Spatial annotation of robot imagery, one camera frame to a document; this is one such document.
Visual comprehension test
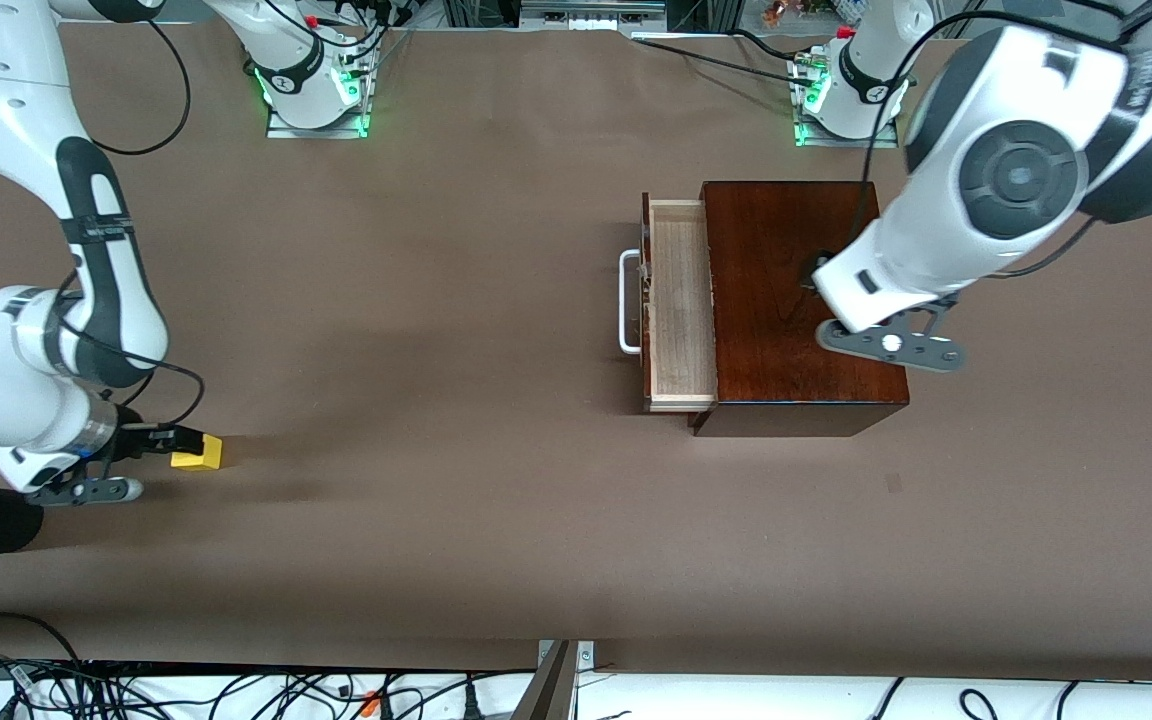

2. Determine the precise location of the black cable on table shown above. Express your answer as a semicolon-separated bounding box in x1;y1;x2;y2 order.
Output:
631;28;832;89

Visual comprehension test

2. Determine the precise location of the aluminium arm base plate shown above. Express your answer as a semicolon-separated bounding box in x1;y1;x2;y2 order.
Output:
792;55;901;149
266;30;377;140

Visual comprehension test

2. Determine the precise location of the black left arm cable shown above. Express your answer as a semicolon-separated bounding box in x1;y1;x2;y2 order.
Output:
841;0;1152;281

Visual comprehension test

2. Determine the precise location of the aluminium bracket post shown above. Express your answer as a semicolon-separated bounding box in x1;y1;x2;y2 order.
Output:
511;640;597;720

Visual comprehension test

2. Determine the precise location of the black hanging cable loop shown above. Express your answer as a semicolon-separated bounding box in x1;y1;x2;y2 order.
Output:
91;18;193;157

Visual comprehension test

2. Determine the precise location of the yellow cube block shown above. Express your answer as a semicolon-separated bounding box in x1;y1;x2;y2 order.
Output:
171;435;224;472

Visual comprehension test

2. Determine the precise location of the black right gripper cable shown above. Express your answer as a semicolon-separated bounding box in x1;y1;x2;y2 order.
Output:
54;265;207;429

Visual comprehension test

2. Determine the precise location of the grey power strip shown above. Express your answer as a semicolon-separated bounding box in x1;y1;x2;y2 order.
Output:
519;0;669;31

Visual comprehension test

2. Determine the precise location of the dark brown wooden cabinet box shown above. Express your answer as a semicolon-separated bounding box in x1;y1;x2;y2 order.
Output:
688;181;912;438

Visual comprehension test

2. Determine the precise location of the wooden drawer with white handle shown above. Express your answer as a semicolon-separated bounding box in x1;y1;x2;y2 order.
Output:
619;193;720;414

